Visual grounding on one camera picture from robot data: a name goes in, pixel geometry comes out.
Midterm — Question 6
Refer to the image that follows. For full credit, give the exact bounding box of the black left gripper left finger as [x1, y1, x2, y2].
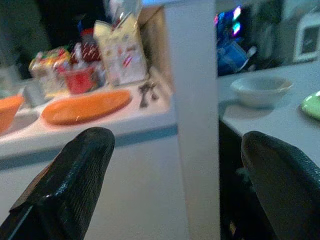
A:
[0, 126, 116, 240]

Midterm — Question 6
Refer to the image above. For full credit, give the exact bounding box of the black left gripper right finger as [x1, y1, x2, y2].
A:
[240, 130, 320, 240]

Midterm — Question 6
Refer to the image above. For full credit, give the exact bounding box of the white dining table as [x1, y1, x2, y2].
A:
[218, 61, 320, 162]

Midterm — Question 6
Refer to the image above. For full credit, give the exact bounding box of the white counter cabinet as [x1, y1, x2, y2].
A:
[0, 66, 186, 240]

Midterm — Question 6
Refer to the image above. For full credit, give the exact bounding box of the orange plate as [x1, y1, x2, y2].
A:
[40, 89, 133, 126]

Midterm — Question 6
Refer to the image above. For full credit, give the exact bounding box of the green plate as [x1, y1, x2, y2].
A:
[299, 90, 320, 121]

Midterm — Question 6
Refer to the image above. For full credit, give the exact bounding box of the orange bowl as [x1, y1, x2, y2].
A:
[0, 94, 26, 136]

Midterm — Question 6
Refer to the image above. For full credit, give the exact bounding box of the grey cup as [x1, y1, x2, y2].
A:
[22, 81, 49, 109]

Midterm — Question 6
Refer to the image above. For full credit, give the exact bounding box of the red cup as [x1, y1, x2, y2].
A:
[61, 65, 98, 95]

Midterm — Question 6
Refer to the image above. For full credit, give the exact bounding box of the white bowl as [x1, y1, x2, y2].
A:
[229, 75, 294, 108]

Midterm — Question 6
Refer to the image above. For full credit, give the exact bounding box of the metal fork beside orange plate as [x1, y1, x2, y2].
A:
[138, 83, 151, 109]

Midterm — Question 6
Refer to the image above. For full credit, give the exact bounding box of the colourful snack packet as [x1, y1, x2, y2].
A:
[28, 46, 73, 99]

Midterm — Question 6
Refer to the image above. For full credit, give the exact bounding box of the metal spoon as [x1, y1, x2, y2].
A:
[148, 80, 161, 101]

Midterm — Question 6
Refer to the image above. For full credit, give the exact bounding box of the white slanted column with shelf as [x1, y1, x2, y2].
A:
[141, 0, 221, 240]

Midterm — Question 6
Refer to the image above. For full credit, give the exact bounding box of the red bottle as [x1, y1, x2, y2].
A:
[79, 27, 101, 63]

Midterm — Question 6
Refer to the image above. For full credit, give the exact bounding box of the white printed snack package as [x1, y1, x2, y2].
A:
[93, 12, 149, 86]

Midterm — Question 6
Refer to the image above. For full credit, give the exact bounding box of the blue bag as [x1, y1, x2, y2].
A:
[215, 39, 249, 76]

